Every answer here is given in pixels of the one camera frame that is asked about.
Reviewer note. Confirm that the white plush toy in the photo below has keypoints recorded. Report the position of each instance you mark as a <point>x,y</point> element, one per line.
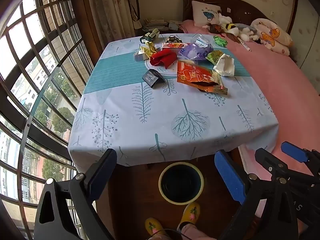
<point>246,33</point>

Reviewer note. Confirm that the beige patterned curtain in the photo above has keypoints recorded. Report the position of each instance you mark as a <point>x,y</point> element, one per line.
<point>110,10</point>

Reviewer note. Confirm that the white blue box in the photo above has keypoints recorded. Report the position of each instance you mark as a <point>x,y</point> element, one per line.
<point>173,26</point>

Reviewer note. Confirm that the green snack packet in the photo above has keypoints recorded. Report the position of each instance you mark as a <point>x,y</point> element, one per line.
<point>213,56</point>

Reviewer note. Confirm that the dark wooden headboard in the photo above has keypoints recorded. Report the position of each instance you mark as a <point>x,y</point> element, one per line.
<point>240,10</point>

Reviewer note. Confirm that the white marker pen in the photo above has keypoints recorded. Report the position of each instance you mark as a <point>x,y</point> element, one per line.
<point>243,43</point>

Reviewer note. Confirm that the white printed pillow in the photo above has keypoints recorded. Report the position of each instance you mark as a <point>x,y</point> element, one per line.
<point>205,13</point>

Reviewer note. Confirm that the purple plastic bag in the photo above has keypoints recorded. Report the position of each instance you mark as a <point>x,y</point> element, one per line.
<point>192,52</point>

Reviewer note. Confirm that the orange snack bag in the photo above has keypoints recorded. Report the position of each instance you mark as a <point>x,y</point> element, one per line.
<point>192,73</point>

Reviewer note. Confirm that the clear labelled plastic bag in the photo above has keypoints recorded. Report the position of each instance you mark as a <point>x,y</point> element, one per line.
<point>201,40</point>

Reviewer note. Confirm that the green paper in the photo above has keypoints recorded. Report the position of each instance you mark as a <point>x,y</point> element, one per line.
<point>220,41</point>

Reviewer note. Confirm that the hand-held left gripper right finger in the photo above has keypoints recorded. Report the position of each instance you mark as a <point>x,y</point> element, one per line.
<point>230,177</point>

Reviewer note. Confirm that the black snack packet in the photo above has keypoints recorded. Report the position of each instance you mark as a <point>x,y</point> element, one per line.
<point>173,39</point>

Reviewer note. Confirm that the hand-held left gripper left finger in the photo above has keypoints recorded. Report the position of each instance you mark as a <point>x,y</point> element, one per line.
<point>102,175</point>

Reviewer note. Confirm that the black small carton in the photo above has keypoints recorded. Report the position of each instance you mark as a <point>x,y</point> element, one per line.
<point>151,77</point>

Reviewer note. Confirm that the white paper bag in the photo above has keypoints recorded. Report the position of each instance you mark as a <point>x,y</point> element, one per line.
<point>225,66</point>

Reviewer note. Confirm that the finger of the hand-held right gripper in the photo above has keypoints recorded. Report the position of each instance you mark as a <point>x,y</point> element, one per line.
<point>293,151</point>
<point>267,158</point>

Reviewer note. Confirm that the brown feather toy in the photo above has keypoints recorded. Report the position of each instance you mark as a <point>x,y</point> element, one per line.
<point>216,28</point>

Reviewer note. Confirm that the blue grey cloth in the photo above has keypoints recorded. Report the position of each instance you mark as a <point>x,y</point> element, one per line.
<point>243,25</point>

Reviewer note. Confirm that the brown leaf shaped toy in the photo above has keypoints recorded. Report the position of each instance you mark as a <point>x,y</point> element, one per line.
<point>231,37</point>

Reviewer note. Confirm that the stack of books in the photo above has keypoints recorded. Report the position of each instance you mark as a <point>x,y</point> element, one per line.
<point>153,25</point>

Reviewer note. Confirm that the orange foil wrapper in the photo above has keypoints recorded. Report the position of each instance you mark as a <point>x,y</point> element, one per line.
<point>215,90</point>

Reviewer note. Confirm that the yellow packet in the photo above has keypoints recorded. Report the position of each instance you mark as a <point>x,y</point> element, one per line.
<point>150,48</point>

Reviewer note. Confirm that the green yellow carton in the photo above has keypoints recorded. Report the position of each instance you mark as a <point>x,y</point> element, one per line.
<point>150,35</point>

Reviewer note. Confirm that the tree print tablecloth table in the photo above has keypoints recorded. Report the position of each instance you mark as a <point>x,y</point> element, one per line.
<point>150,120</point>

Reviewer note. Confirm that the bear print pillow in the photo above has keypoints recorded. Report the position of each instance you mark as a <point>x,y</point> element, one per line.
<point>272,36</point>

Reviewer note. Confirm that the yellow flowered slipper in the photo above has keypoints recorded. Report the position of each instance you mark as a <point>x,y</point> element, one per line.
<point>152,226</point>
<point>191,212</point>

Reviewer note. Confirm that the red bag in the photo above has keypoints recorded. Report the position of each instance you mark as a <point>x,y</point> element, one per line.
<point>162,58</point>

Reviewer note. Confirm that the pink bed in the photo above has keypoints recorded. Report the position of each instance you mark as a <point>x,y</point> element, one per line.
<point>275,80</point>

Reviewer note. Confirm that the white grey long box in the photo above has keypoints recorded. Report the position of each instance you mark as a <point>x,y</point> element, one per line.
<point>139,56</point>

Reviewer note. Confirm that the yellow rimmed dark bin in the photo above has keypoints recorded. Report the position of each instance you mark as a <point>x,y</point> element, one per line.
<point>180,185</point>

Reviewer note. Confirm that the bee plush toy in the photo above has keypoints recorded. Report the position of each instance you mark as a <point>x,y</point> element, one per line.
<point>232,27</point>

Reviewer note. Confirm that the window with dark grid frame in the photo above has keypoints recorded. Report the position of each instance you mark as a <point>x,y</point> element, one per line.
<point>25,115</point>

